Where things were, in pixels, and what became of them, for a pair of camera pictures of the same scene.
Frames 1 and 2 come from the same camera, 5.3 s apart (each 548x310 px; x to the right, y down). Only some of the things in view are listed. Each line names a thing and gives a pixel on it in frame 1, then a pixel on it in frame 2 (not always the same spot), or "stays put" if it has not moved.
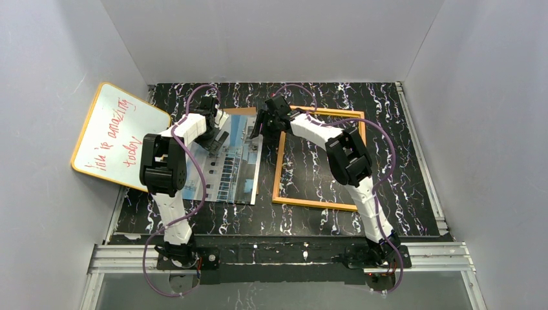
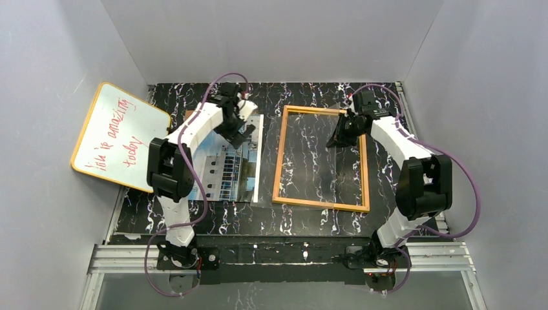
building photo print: x=231 y=174 stays put
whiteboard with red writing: x=109 y=144 stays put
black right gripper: x=262 y=124 → x=342 y=131
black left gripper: x=218 y=137 → x=236 y=134
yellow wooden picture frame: x=327 y=112 stays put
